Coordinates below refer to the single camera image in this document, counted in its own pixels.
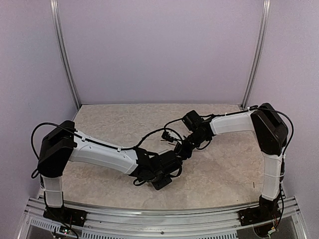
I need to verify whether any aluminium frame post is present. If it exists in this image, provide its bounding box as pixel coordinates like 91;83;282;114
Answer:
240;0;271;109
50;0;82;111

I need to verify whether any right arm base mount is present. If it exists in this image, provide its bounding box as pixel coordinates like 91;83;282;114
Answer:
238;206;281;226

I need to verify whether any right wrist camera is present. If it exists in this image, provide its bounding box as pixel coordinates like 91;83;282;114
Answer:
161;130;183;143

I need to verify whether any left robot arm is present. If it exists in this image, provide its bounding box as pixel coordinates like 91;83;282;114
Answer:
37;120;182;222

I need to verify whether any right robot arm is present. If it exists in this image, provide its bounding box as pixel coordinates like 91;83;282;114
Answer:
174;103;289;221

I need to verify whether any white paper box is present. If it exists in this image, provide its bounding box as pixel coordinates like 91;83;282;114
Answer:
158;149;169;154

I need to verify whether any left aluminium frame post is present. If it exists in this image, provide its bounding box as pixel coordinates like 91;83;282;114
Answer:
50;0;82;111

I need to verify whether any right aluminium frame post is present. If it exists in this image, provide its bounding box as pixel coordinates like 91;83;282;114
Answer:
240;0;271;109

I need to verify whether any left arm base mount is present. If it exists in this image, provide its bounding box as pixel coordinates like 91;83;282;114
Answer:
43;207;88;227

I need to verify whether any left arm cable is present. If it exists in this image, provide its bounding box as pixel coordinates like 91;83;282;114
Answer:
30;121;184;186

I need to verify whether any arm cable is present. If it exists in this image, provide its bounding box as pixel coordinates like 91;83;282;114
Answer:
163;106;295;160
30;121;184;186

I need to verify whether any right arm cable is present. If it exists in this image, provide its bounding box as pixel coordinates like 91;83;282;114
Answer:
163;106;295;160

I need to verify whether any front aluminium rail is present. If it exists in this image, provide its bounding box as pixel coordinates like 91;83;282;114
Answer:
16;197;310;239

